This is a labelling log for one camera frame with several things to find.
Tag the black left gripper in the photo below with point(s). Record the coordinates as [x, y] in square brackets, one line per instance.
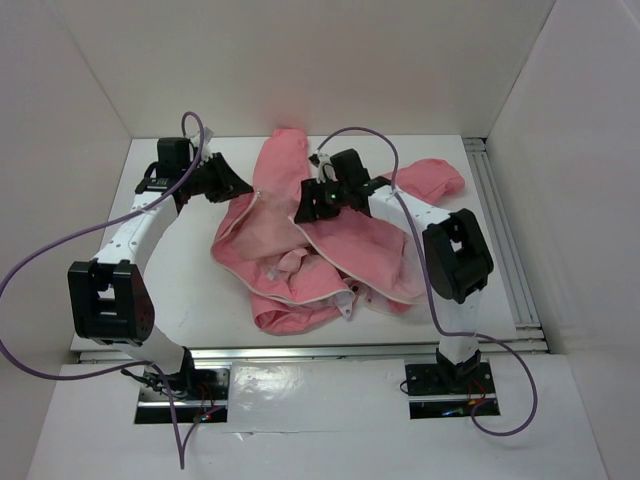
[228, 184]

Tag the aluminium front rail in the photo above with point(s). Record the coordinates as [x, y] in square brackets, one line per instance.
[315, 352]

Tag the aluminium right side rail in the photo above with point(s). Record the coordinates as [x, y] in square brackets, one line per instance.
[530, 334]

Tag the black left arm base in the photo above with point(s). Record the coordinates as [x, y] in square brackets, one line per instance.
[203, 396]

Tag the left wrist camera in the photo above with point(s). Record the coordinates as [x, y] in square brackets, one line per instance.
[202, 138]

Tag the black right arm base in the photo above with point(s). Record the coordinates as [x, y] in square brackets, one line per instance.
[430, 397]

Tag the pink zip-up jacket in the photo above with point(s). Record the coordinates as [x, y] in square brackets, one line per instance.
[302, 276]

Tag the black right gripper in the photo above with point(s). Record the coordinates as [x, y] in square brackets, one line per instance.
[307, 211]

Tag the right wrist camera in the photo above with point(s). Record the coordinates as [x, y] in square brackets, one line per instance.
[325, 169]

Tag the aluminium rail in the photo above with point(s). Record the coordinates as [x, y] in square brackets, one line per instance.
[315, 352]
[530, 334]

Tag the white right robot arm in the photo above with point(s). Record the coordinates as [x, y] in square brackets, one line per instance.
[454, 257]

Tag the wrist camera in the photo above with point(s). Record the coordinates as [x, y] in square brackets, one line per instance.
[202, 138]
[325, 169]

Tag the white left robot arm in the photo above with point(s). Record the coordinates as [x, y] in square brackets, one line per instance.
[109, 299]

